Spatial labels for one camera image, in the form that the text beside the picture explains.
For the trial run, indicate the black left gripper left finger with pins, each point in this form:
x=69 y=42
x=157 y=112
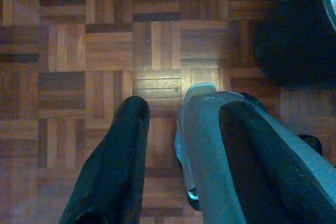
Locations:
x=115 y=161

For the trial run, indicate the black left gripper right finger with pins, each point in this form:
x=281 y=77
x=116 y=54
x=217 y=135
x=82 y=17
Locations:
x=275 y=171

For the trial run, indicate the black rounded robot foot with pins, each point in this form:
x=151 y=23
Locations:
x=294 y=45

